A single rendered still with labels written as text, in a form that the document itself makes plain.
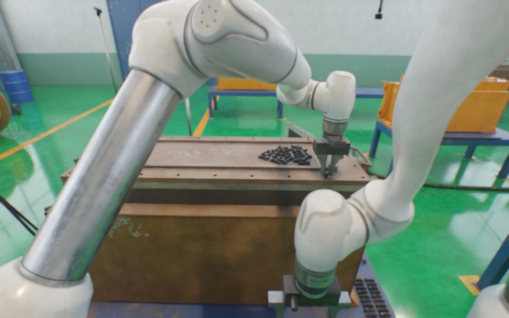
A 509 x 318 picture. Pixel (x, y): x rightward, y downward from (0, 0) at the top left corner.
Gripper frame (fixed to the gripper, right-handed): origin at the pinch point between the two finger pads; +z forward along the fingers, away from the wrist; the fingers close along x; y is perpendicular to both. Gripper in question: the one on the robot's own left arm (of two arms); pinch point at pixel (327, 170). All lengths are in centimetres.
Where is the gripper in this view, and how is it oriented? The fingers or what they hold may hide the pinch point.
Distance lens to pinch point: 105.3
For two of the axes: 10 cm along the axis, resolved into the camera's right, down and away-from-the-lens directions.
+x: -10.0, -0.1, 0.1
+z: -0.1, 8.9, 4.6
